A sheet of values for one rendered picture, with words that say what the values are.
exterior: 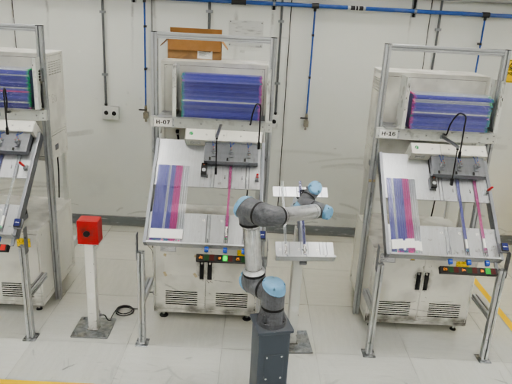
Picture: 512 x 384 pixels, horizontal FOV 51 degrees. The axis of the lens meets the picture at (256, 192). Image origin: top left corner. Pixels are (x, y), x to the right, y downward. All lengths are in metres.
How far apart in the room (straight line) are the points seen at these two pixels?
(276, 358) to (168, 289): 1.17
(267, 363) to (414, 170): 1.59
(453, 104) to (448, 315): 1.44
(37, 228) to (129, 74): 1.84
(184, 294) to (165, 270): 0.22
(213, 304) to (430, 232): 1.50
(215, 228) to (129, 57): 2.25
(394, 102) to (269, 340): 1.81
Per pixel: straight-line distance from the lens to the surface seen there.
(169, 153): 3.50
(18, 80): 3.72
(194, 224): 3.28
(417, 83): 3.74
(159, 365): 3.45
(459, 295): 3.95
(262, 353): 2.81
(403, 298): 3.85
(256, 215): 2.51
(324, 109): 4.99
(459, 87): 3.83
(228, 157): 3.39
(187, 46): 3.76
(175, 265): 3.66
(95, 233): 3.47
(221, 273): 3.65
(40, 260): 3.89
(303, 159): 5.08
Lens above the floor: 2.04
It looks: 18 degrees down
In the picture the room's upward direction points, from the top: 3 degrees clockwise
